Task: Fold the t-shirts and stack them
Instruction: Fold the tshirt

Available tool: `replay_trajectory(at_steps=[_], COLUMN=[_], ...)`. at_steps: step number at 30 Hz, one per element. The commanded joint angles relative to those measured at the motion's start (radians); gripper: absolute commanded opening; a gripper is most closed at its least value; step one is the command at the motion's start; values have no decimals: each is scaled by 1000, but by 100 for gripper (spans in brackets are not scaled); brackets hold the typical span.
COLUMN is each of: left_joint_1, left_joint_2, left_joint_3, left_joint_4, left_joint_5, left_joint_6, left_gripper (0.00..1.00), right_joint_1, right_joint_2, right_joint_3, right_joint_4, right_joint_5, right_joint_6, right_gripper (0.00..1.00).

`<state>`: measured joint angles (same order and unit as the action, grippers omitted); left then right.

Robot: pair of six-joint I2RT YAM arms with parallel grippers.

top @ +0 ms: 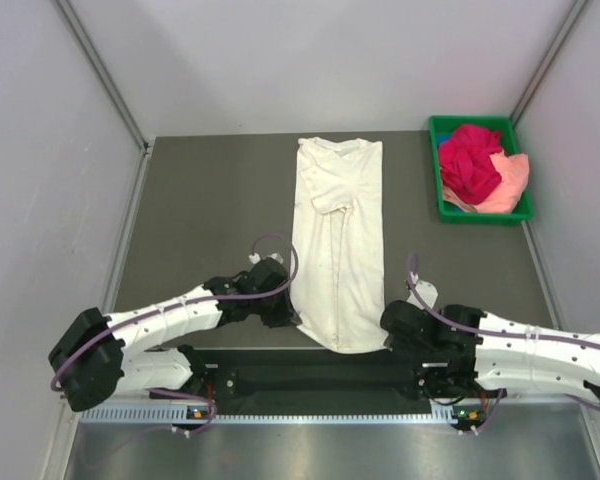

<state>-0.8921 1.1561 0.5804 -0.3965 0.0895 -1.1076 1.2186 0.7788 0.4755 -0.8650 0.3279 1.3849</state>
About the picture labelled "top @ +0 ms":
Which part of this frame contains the white t shirt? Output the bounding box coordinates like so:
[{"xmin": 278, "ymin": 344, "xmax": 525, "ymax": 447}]
[{"xmin": 290, "ymin": 137, "xmax": 387, "ymax": 354}]

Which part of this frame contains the aluminium frame rail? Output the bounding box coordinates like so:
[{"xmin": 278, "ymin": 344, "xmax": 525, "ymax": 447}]
[{"xmin": 59, "ymin": 363, "xmax": 600, "ymax": 401}]

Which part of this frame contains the peach t shirt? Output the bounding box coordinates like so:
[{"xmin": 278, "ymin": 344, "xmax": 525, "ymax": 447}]
[{"xmin": 443, "ymin": 152, "xmax": 530, "ymax": 214}]

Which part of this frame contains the magenta t shirt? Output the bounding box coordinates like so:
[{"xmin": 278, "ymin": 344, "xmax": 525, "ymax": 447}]
[{"xmin": 438, "ymin": 124, "xmax": 503, "ymax": 205}]

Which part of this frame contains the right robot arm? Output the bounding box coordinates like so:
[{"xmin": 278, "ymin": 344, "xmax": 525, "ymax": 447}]
[{"xmin": 380, "ymin": 300, "xmax": 600, "ymax": 409}]

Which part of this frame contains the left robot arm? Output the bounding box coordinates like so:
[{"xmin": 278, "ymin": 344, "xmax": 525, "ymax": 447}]
[{"xmin": 48, "ymin": 257, "xmax": 301, "ymax": 412}]

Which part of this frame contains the green plastic bin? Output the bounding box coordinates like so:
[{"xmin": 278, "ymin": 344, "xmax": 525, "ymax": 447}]
[{"xmin": 428, "ymin": 115, "xmax": 534, "ymax": 225}]

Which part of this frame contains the slotted grey cable duct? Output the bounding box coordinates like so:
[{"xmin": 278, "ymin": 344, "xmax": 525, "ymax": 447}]
[{"xmin": 80, "ymin": 403, "xmax": 486, "ymax": 425}]

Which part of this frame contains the blue cloth in bin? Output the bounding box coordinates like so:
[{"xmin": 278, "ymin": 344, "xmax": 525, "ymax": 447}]
[{"xmin": 436, "ymin": 132, "xmax": 452, "ymax": 146}]

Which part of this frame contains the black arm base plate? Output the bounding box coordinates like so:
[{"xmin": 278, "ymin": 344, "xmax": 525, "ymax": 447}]
[{"xmin": 149, "ymin": 349, "xmax": 486, "ymax": 401}]

